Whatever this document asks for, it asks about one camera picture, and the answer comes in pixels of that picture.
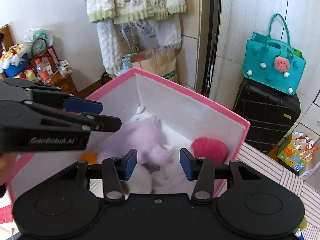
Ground purple plush toy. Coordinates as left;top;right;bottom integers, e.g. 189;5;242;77
96;116;173;166

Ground plastic water bottle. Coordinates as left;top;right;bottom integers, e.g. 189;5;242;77
35;59;51;83

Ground wooden nightstand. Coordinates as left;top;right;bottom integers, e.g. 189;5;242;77
1;24;79;95

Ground pink cardboard box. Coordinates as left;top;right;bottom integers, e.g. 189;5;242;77
8;68;249;200

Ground flower bouquet blue wrap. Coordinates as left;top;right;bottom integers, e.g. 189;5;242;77
1;43;30;77

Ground white fleece trousers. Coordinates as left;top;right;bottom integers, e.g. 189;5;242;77
96;14;182;75

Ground teal felt handbag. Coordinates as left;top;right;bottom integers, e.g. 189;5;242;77
242;13;306;96

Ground striped pink tablecloth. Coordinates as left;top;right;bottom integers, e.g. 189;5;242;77
7;143;319;239

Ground red strawberry plush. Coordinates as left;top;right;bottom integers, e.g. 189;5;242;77
191;137;230;164

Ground white brown plush toy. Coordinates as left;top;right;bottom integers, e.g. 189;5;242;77
122;146;196;196

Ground black suitcase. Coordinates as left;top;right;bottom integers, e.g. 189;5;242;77
232;78;301;154

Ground orange soft ball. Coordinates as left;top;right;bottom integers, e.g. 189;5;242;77
79;152;98;165

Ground red woven basket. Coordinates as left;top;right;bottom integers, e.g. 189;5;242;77
30;38;59;75

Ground person's hand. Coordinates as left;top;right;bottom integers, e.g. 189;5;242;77
0;153;18;185

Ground brown paper bag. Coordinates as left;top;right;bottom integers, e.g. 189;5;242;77
130;47;178;83

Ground white wardrobe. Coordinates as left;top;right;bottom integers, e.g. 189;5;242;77
209;0;319;125

